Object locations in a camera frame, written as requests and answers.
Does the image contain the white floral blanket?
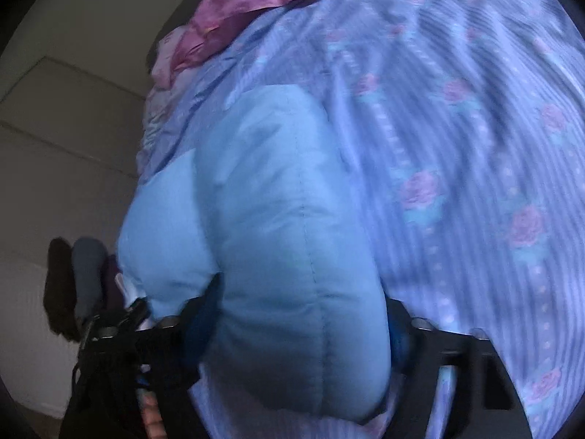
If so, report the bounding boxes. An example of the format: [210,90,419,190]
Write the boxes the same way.
[145,25,193,147]

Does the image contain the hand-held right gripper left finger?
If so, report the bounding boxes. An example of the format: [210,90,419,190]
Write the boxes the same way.
[59,272,224,439]

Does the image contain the white folded garment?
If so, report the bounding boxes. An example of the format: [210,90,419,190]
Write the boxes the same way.
[114,272,151,330]

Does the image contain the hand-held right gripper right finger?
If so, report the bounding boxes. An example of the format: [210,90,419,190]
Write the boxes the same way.
[370,299,533,439]

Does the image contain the maroon folded garment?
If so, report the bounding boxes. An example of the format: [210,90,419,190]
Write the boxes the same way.
[103,254,126,312]

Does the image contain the blue striped floral bed sheet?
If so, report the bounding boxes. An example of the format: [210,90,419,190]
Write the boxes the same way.
[137,0,585,439]

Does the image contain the light blue quilted pants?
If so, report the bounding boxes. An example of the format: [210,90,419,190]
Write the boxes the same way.
[116,85,391,426]

